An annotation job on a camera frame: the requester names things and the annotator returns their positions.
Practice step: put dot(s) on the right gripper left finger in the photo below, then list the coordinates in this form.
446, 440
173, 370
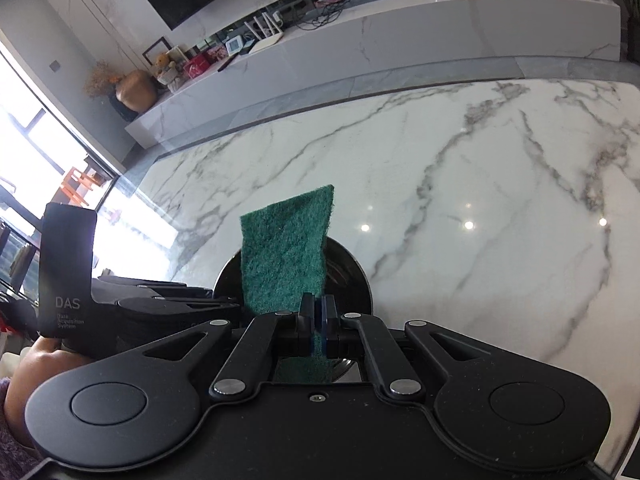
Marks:
304, 326

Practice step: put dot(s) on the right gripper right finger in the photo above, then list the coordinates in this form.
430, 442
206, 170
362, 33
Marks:
325, 325

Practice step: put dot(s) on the stainless steel bowl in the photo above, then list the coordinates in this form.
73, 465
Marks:
345, 281

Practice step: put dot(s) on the green scouring pad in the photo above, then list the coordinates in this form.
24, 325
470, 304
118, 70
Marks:
282, 253

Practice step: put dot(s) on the person's left hand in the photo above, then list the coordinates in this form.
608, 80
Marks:
44, 360

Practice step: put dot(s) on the orange chair outside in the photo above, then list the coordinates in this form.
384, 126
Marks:
76, 184

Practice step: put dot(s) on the brown round vase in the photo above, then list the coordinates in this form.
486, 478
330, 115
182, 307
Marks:
137, 91

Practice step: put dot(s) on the red gift box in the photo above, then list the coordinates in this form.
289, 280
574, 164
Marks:
197, 66

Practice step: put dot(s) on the white router with antennas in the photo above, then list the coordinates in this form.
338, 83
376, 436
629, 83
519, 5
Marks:
266, 32

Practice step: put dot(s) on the white marble sideboard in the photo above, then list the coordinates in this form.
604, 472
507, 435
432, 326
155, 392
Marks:
387, 35

